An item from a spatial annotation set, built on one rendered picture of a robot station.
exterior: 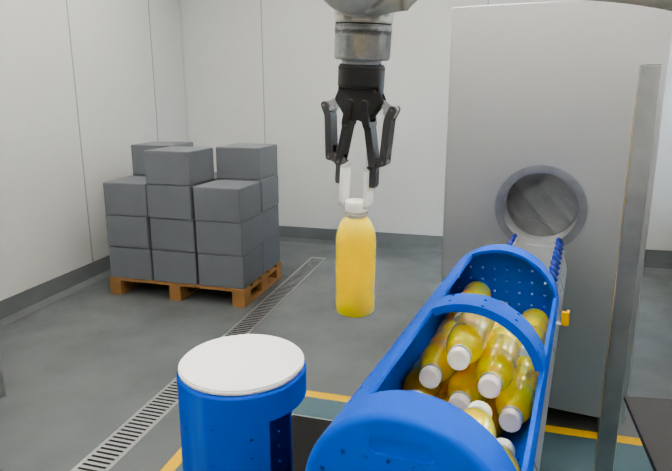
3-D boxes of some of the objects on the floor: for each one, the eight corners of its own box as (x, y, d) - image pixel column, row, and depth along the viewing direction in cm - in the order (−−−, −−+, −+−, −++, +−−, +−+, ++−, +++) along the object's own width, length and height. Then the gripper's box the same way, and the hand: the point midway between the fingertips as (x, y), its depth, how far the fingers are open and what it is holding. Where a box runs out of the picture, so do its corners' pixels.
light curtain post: (604, 532, 211) (660, 65, 174) (604, 544, 206) (662, 64, 169) (586, 527, 214) (638, 65, 176) (586, 539, 208) (640, 64, 171)
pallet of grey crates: (281, 276, 508) (278, 143, 482) (244, 308, 433) (238, 153, 407) (164, 265, 540) (155, 140, 514) (110, 293, 464) (97, 149, 438)
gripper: (418, 64, 90) (408, 207, 97) (326, 60, 96) (322, 194, 103) (403, 64, 83) (393, 218, 90) (304, 60, 90) (302, 203, 97)
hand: (356, 186), depth 96 cm, fingers closed on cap, 4 cm apart
